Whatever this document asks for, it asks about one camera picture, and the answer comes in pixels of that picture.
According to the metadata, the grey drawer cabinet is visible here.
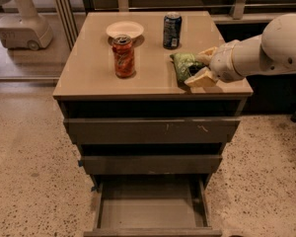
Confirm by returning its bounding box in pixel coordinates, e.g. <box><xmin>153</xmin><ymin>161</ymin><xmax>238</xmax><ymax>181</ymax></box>
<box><xmin>52</xmin><ymin>11</ymin><xmax>255</xmax><ymax>237</ymax></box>

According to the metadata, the bottom grey open drawer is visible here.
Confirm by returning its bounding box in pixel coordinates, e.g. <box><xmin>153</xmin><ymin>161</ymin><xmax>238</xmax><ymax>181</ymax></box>
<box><xmin>83</xmin><ymin>175</ymin><xmax>222</xmax><ymax>237</ymax></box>

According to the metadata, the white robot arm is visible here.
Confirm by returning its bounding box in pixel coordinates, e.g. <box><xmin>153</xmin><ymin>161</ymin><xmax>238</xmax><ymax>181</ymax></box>
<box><xmin>185</xmin><ymin>14</ymin><xmax>296</xmax><ymax>88</ymax></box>

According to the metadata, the blue soda can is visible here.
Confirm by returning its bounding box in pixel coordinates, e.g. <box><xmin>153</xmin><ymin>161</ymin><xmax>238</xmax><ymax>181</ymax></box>
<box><xmin>163</xmin><ymin>12</ymin><xmax>182</xmax><ymax>49</ymax></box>

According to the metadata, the green jalapeno chip bag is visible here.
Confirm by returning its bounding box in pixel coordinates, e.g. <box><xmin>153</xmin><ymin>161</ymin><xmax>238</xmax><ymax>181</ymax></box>
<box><xmin>170</xmin><ymin>52</ymin><xmax>205</xmax><ymax>83</ymax></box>

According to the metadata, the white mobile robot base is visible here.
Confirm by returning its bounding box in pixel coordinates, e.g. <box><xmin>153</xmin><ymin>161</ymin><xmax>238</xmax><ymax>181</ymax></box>
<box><xmin>0</xmin><ymin>0</ymin><xmax>53</xmax><ymax>50</ymax></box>

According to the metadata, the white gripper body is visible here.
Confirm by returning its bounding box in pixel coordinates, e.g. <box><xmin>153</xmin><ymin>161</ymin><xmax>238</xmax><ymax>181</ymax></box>
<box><xmin>209</xmin><ymin>40</ymin><xmax>244</xmax><ymax>83</ymax></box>

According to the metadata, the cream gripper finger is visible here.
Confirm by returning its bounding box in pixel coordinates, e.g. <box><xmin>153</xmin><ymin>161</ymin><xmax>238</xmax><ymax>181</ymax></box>
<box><xmin>195</xmin><ymin>46</ymin><xmax>217</xmax><ymax>65</ymax></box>
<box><xmin>185</xmin><ymin>67</ymin><xmax>218</xmax><ymax>88</ymax></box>

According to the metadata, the middle grey drawer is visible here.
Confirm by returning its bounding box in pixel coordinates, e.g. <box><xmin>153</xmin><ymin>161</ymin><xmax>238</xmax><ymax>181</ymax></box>
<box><xmin>79</xmin><ymin>155</ymin><xmax>222</xmax><ymax>175</ymax></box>

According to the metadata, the top grey drawer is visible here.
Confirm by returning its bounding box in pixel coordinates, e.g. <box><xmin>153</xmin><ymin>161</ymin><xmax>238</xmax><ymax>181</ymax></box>
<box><xmin>64</xmin><ymin>118</ymin><xmax>240</xmax><ymax>144</ymax></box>

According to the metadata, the white paper plate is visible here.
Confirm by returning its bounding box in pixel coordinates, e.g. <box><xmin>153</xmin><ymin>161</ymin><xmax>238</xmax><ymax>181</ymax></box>
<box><xmin>106</xmin><ymin>21</ymin><xmax>144</xmax><ymax>39</ymax></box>

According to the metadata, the orange soda can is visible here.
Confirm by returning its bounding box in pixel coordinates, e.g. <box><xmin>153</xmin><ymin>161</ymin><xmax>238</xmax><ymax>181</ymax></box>
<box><xmin>111</xmin><ymin>35</ymin><xmax>135</xmax><ymax>78</ymax></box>

